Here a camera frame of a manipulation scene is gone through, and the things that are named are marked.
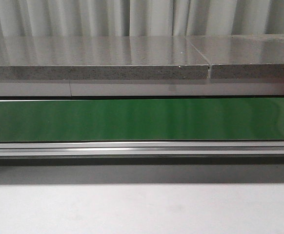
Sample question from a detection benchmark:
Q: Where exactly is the grey stone slab left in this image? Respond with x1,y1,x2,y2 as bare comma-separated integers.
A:
0,36,208,81

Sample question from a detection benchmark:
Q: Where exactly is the grey stone slab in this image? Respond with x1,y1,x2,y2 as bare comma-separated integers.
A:
0,36,208,81
186,35,284,81

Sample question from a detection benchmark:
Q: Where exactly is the green conveyor belt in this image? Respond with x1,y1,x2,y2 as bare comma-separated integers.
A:
0,97,284,142

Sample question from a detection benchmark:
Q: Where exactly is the grey stone slab right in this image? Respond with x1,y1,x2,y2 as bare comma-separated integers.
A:
186,35,284,81

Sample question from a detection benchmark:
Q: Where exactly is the grey pleated curtain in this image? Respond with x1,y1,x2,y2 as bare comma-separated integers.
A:
0,0,284,37

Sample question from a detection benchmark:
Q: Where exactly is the aluminium conveyor side rail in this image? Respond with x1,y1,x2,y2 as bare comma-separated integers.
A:
0,141,284,159

